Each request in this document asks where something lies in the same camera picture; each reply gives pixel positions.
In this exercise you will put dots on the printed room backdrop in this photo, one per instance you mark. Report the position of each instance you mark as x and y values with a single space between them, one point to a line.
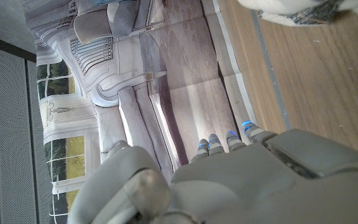
191 62

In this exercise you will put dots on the grey perforated wall panel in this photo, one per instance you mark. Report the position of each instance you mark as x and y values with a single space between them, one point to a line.
11 124

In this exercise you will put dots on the beige plaid fringed scarf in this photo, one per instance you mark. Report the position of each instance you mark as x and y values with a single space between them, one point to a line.
275 9

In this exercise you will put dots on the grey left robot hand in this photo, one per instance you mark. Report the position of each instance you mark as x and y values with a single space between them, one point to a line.
244 186

